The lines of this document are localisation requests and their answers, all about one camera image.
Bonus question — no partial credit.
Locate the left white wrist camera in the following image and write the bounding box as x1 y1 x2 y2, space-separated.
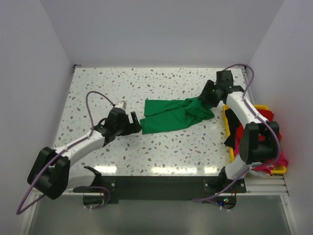
114 100 127 111

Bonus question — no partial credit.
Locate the green t shirt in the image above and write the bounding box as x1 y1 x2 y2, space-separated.
140 97 215 134

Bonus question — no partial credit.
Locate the white grey t shirt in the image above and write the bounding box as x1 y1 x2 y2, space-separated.
249 169 268 178

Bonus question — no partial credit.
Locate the yellow plastic bin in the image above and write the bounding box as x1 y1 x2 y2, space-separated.
222 104 287 175

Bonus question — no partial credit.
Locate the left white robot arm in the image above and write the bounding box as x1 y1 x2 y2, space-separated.
27 108 141 200

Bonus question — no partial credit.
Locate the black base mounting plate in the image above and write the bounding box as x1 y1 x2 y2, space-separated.
73 175 247 210

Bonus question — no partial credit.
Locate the red t shirt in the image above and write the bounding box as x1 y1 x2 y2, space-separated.
233 109 274 155

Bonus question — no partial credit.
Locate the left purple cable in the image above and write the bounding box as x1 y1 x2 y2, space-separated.
16 91 118 215

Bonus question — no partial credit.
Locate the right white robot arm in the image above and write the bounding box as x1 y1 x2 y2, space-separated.
199 70 281 192

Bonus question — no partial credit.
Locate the aluminium frame rail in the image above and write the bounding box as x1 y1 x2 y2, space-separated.
24 168 291 196

